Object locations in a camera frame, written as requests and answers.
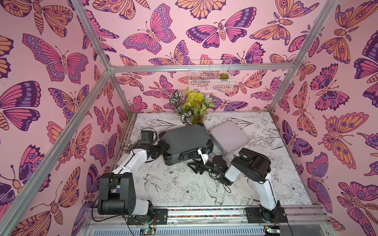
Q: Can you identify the white wire wall basket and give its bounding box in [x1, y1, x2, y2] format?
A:
[188, 60, 234, 93]

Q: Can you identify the dark grey poker case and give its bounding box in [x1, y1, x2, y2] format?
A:
[159, 123, 214, 166]

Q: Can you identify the artificial green leafy plant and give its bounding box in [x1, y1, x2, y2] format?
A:
[169, 90, 215, 125]

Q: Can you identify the pink square poker case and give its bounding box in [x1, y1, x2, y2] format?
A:
[209, 121, 250, 155]

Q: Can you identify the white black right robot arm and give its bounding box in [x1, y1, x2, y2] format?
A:
[187, 147, 288, 223]

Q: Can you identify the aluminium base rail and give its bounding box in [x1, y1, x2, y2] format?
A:
[79, 205, 337, 236]

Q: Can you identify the small green succulent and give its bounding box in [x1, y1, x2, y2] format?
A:
[219, 73, 229, 80]

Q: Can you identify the amber glass plant vase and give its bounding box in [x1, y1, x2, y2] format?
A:
[191, 116, 205, 124]

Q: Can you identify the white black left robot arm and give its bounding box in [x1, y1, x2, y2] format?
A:
[96, 131, 170, 224]

